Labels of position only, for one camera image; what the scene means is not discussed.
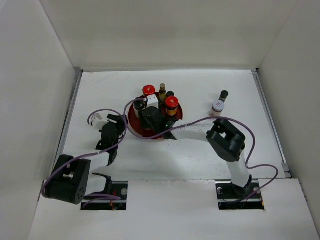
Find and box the black-cap spice bottle front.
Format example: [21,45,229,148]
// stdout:
[133,97,147,119]

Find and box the black-cap spice bottle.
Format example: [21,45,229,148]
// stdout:
[133,97,147,119]
[166,91,175,98]

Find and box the tall amber gold-cap bottle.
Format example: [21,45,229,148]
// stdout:
[158,83,167,104]

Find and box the red-lid sauce jar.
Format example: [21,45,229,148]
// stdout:
[142,84,156,98]
[165,96,179,117]

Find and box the small black-cap dark bottle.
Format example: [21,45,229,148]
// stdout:
[219,90,229,102]

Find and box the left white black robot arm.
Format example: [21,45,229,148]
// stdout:
[41,114,127,205]

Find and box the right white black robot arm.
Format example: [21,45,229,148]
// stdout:
[139,107,252,198]

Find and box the round red lacquer tray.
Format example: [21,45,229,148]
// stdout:
[125,93,184,140]

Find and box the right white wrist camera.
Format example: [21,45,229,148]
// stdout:
[146,94,160,109]

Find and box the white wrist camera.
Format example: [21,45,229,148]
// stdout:
[88,112,108,130]
[146,94,160,109]

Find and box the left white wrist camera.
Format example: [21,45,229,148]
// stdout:
[88,112,108,130]

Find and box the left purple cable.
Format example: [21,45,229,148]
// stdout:
[40,108,130,208]

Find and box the purple cable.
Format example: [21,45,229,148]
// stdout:
[124,97,280,201]
[40,108,130,208]

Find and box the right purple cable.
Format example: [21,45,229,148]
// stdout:
[124,97,280,201]

